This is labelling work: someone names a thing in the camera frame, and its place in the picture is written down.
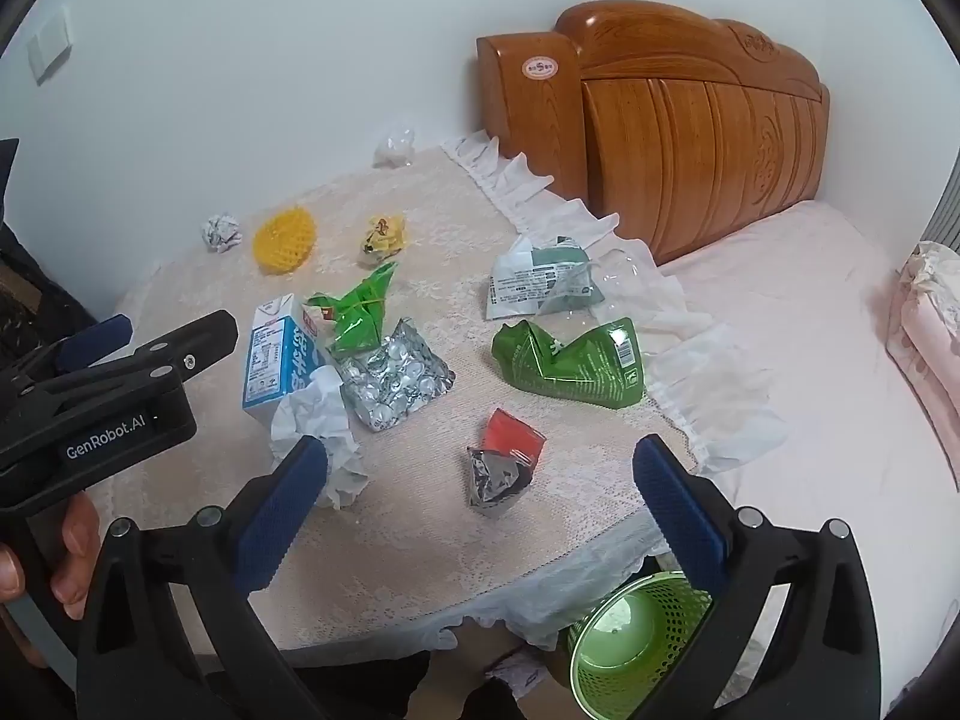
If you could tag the crumpled printed paper ball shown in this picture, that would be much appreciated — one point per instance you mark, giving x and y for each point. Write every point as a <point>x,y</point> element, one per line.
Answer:
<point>221,233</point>

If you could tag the large green snack bag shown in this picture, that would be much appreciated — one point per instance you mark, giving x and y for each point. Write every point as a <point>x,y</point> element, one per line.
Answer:
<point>601,367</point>

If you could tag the crumpled clear plastic bag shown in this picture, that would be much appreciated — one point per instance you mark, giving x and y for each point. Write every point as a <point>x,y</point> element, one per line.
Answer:
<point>397,147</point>

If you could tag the white green paper package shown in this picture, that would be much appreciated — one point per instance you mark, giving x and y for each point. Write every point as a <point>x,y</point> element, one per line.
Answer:
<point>528,280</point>

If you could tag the blue white milk carton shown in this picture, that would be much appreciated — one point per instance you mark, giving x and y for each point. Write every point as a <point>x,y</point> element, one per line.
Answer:
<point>283,352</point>

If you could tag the yellow foam fruit net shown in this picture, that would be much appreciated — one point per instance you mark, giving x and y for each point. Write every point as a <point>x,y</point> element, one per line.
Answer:
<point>283,243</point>

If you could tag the radiator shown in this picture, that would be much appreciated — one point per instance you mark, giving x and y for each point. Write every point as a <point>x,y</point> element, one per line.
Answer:
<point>944,225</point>

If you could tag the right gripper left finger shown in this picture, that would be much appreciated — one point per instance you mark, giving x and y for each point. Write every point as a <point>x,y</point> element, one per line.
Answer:
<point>135,660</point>

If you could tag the crumpled white tissue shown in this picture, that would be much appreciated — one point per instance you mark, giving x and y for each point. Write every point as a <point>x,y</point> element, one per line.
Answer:
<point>318,411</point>

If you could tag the white wall switch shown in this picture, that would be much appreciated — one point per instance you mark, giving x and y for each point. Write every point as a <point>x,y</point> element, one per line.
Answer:
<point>50,47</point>

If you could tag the lace tablecloth with ruffle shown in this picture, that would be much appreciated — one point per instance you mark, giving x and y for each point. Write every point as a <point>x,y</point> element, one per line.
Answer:
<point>398,570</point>

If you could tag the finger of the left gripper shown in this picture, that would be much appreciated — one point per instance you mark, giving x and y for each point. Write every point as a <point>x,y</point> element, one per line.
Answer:
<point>94,343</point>
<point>179,355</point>

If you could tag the person's left hand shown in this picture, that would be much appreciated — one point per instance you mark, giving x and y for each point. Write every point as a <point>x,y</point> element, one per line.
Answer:
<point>79,533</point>

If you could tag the wooden bed headboard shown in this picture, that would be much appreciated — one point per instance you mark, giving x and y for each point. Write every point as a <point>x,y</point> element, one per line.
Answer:
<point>685,127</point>

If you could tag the folded pink blanket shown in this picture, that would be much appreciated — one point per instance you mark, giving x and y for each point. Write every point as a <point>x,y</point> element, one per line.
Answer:
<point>923,334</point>

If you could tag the green snack bag rubber band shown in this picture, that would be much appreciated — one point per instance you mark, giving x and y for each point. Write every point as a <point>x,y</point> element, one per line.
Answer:
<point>356,317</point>

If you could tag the green plastic waste basket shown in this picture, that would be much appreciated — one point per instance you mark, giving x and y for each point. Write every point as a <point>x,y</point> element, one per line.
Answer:
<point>624,647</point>

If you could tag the red silver foil wrapper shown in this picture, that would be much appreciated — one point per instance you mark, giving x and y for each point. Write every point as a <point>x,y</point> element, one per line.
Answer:
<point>502,467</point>

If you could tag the clear plastic bottle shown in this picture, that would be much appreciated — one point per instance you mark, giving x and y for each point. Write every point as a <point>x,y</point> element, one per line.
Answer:
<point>624,284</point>

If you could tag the yellow candy wrapper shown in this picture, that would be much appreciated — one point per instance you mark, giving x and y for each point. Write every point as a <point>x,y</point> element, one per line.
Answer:
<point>385,237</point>

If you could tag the silver blister pack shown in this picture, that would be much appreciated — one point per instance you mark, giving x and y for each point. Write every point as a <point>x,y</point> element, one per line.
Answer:
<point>403,374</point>

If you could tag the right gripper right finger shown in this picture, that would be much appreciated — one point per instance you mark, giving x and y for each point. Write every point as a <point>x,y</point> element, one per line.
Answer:
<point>823,659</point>

